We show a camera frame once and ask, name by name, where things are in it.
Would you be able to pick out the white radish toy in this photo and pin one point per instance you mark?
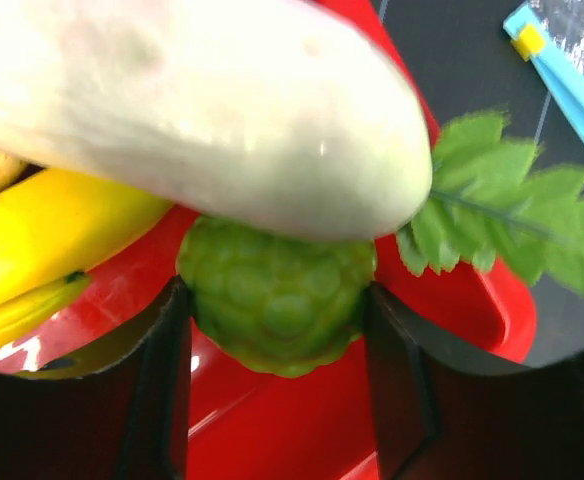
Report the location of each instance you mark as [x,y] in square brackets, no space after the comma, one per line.
[277,114]

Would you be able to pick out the green custard apple toy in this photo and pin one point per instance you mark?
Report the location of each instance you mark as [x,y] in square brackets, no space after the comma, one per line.
[276,305]

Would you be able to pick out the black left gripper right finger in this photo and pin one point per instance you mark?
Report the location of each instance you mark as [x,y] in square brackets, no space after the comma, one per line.
[444,409]

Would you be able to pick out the red plastic fruit tray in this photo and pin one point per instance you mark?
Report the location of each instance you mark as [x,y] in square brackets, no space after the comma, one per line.
[241,424]

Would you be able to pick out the clear bag blue zipper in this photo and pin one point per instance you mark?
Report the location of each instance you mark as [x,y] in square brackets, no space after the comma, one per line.
[550,34]

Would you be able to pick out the green plastic leaf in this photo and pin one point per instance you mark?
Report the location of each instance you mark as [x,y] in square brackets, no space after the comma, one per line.
[489,202]

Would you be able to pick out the yellow banana bunch toy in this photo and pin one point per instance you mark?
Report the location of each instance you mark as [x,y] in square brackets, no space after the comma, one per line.
[55,226]

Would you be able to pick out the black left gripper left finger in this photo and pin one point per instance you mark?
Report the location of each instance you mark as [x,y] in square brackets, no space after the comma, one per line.
[117,409]

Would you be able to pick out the black grid cutting mat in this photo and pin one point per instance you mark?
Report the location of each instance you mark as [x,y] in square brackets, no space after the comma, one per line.
[462,61]

